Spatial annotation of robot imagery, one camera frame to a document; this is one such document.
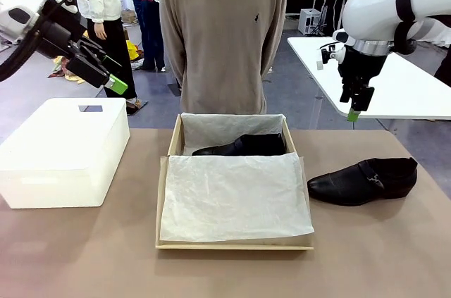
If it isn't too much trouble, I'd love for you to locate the person in pink shirt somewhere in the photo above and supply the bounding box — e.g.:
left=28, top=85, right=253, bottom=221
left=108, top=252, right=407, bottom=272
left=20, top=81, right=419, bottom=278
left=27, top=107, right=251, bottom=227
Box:
left=119, top=0, right=166, bottom=72

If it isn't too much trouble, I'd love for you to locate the yellow clothes pile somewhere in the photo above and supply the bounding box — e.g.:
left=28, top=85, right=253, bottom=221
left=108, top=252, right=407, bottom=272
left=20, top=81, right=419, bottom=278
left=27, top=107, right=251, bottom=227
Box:
left=47, top=30, right=145, bottom=85

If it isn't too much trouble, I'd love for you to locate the white plastic storage bin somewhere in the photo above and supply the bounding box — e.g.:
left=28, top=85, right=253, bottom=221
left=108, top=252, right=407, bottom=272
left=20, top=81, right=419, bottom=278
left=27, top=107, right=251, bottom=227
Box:
left=0, top=97, right=131, bottom=210

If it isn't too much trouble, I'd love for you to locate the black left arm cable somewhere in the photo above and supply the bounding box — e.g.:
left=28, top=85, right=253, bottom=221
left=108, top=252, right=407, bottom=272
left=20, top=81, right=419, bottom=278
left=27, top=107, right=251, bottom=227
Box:
left=0, top=28, right=45, bottom=82

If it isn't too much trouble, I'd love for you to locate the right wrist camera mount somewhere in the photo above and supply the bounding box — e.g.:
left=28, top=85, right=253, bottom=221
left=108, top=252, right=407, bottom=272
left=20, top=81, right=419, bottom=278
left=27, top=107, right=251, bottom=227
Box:
left=319, top=42, right=349, bottom=65

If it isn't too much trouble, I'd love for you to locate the small white cabinet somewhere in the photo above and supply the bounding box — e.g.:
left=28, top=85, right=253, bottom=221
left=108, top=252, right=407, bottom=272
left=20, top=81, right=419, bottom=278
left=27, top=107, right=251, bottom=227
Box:
left=299, top=8, right=323, bottom=36

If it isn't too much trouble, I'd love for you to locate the white tissue wrapping paper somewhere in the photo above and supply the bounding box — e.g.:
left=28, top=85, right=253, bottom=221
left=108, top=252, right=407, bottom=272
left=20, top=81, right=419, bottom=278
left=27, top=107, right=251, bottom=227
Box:
left=159, top=113, right=315, bottom=243

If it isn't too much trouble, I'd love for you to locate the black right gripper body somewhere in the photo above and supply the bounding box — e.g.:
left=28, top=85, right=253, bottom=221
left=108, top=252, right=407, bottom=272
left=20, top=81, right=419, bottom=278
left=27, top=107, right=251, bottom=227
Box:
left=337, top=45, right=389, bottom=89

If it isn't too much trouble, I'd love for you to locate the person in black clothes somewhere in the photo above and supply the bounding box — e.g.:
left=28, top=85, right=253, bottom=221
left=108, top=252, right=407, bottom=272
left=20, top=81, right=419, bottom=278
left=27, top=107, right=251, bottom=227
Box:
left=433, top=50, right=451, bottom=88

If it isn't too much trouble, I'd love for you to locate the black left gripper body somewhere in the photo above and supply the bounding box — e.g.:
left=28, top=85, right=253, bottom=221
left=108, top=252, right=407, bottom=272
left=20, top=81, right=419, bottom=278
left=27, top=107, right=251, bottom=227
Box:
left=36, top=19, right=107, bottom=63

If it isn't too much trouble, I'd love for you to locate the person in beige sweater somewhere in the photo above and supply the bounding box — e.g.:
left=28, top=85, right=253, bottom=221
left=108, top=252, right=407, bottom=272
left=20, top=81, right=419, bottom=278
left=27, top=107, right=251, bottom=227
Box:
left=159, top=0, right=289, bottom=116

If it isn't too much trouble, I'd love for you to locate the mannequin in cream jacket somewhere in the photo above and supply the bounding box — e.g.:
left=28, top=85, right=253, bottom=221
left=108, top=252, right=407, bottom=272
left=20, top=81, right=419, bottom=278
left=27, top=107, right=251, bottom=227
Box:
left=73, top=0, right=139, bottom=101

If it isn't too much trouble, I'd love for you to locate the black leather buckle shoe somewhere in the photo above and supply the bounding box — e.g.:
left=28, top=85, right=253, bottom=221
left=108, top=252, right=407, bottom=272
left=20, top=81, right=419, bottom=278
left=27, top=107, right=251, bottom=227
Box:
left=192, top=132, right=287, bottom=156
left=307, top=156, right=419, bottom=206

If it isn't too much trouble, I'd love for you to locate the brown cardboard shoe box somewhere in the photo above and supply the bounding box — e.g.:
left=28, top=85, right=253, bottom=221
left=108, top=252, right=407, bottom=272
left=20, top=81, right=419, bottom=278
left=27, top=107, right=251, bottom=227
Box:
left=155, top=112, right=315, bottom=251

